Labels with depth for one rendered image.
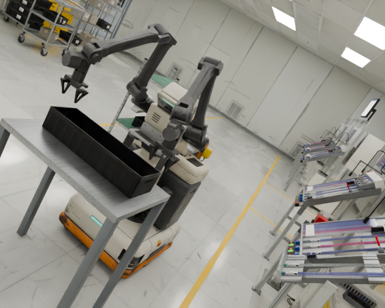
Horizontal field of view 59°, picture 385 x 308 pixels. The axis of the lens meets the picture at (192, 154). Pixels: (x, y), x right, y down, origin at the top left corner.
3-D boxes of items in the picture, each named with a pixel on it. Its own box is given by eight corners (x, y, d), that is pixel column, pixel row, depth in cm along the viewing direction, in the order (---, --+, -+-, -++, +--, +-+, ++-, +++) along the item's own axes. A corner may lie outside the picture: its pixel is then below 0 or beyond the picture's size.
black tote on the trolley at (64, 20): (55, 24, 587) (58, 16, 583) (40, 14, 586) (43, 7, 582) (66, 27, 625) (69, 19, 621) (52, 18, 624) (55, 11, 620)
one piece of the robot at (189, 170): (119, 193, 278) (168, 104, 256) (170, 235, 263) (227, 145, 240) (92, 201, 247) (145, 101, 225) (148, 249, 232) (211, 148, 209)
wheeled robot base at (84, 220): (113, 201, 290) (126, 177, 283) (170, 249, 272) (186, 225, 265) (53, 220, 228) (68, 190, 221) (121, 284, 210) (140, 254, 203)
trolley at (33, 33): (14, 40, 579) (36, -16, 552) (43, 43, 666) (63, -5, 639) (42, 57, 581) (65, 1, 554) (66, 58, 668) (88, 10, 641)
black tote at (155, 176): (150, 192, 161) (161, 172, 158) (129, 198, 145) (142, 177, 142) (68, 126, 177) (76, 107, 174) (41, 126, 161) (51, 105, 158)
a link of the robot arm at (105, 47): (169, 43, 175) (158, 30, 179) (171, 33, 170) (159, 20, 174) (91, 66, 155) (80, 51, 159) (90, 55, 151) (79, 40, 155)
